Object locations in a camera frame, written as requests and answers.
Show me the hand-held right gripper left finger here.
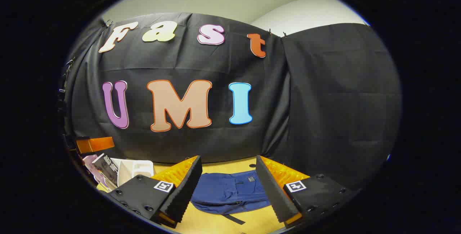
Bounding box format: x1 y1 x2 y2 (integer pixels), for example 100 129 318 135
108 156 203 229

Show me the black backdrop cloth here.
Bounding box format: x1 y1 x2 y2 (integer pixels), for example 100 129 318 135
59 12 402 191

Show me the white bookshelf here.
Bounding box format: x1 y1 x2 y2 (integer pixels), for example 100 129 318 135
110 158 155 188

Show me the dark grey book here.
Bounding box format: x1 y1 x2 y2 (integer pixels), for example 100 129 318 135
92 153 120 188

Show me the blue schoolbag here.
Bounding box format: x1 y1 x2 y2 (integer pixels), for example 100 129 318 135
190 170 271 225

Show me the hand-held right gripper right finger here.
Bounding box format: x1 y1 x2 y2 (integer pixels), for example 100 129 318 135
256 156 361 229

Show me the purple book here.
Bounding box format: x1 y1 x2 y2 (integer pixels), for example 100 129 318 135
82 155 116 192

